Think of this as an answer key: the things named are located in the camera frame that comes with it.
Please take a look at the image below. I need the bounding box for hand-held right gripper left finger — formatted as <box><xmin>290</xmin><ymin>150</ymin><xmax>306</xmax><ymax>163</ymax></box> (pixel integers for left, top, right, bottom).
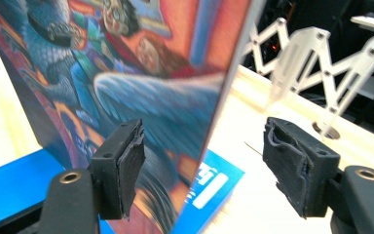
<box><xmin>89</xmin><ymin>118</ymin><xmax>146</xmax><ymax>221</ymax></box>

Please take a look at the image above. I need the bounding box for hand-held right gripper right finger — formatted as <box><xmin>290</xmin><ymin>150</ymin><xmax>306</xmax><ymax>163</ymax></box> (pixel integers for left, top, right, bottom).
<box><xmin>261</xmin><ymin>116</ymin><xmax>342</xmax><ymax>219</ymax></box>

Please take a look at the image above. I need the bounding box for colourful illustrated book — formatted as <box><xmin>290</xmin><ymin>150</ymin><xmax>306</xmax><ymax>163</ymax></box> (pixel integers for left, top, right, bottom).
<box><xmin>0</xmin><ymin>0</ymin><xmax>265</xmax><ymax>234</ymax></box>

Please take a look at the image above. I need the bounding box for white expandable book rack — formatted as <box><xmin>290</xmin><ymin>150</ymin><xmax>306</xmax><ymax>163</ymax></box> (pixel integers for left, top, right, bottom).
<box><xmin>240</xmin><ymin>17</ymin><xmax>374</xmax><ymax>132</ymax></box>

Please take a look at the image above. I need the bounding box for thick blue book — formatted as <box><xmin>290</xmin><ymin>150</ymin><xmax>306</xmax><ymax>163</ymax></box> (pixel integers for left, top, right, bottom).
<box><xmin>0</xmin><ymin>148</ymin><xmax>245</xmax><ymax>234</ymax></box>

